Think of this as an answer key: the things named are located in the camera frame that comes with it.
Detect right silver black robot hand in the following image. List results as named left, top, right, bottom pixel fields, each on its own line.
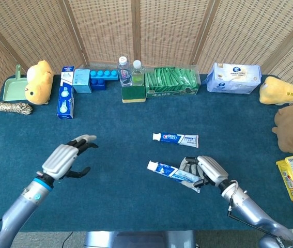
left=179, top=154, right=229, bottom=193

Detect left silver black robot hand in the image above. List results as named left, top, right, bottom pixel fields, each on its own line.
left=36, top=134, right=99, bottom=185

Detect blue white toothpaste tube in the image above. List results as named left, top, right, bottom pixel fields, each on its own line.
left=152, top=132, right=199, bottom=148
left=147, top=160, right=203, bottom=193

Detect blue toothpaste carton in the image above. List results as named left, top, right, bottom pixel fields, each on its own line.
left=56, top=66, right=75, bottom=120

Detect teal felt table cover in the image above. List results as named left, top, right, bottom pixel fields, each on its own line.
left=0, top=74, right=293, bottom=233

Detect yellow chick plush toy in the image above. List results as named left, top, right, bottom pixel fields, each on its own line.
left=24, top=59, right=55, bottom=106

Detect light blue paper box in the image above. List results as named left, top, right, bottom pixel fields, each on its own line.
left=72, top=68, right=92, bottom=94

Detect dark blue building block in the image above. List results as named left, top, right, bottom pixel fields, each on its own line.
left=90, top=78, right=107, bottom=91

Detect green plastic dustpan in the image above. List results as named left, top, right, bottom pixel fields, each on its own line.
left=2, top=64, right=29, bottom=102

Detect white blue tissue pack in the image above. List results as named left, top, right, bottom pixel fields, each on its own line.
left=204, top=62, right=262, bottom=95

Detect long light blue building block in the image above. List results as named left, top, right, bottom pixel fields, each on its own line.
left=89, top=69, right=119, bottom=81

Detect clear box green tea bags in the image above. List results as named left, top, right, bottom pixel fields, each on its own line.
left=144, top=66, right=202, bottom=98

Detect green yellow sponge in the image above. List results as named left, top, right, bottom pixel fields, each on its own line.
left=121, top=85, right=147, bottom=103

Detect yellow plush toy with tag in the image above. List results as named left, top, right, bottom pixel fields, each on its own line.
left=259, top=76, right=293, bottom=106

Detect clear bottle purple label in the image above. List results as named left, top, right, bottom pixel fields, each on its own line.
left=117, top=56, right=133, bottom=87

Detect grey robot torso base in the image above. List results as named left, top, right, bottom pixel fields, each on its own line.
left=84, top=230, right=196, bottom=248

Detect green drink bottle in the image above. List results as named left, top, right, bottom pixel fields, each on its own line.
left=131, top=59, right=145, bottom=87

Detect wicker folding screen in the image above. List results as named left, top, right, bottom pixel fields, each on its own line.
left=0, top=0, right=293, bottom=121

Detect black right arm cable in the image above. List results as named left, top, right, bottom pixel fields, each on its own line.
left=226, top=180, right=277, bottom=238

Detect coiled braided rope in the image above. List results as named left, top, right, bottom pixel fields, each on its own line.
left=0, top=101, right=33, bottom=116

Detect thin black floor cable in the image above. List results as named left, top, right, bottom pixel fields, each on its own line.
left=63, top=231, right=74, bottom=248

